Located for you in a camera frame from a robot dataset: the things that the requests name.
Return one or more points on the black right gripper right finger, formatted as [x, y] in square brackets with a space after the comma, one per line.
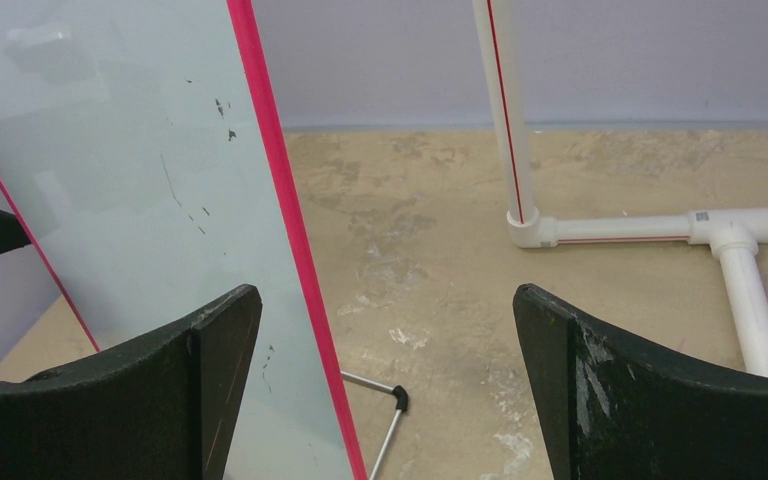
[614, 405]

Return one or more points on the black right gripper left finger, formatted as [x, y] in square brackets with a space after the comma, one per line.
[163, 405]

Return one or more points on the pink framed whiteboard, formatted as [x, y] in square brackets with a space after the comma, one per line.
[141, 146]

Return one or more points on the white PVC pipe frame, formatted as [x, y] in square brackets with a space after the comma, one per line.
[733, 235]

